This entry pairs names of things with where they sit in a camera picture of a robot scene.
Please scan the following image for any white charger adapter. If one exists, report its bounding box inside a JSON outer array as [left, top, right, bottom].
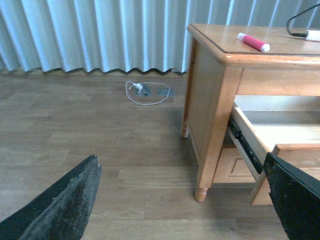
[[305, 29, 320, 42]]

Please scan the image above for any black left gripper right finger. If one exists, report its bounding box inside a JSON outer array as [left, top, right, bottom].
[[263, 152, 320, 240]]

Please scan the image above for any wooden drawer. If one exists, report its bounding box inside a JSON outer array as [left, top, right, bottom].
[[227, 105, 320, 205], [212, 147, 256, 184]]

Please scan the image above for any black charger cable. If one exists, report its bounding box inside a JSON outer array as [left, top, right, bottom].
[[286, 2, 320, 38]]

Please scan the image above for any wooden nightstand cabinet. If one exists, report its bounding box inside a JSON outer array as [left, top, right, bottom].
[[181, 23, 320, 202]]

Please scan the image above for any pink marker with white caps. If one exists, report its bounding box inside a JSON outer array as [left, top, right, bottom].
[[237, 32, 271, 53]]

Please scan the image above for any white floor cable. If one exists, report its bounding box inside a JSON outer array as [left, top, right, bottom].
[[125, 80, 172, 106]]

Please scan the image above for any light blue pleated curtain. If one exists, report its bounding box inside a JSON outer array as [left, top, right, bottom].
[[0, 0, 320, 73]]

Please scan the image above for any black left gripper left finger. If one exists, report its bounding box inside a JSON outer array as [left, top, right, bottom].
[[0, 155, 102, 240]]

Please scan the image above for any closed floor socket plate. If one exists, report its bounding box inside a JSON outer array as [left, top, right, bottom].
[[157, 88, 175, 97]]

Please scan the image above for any open floor socket box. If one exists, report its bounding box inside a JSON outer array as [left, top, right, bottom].
[[134, 83, 152, 96]]

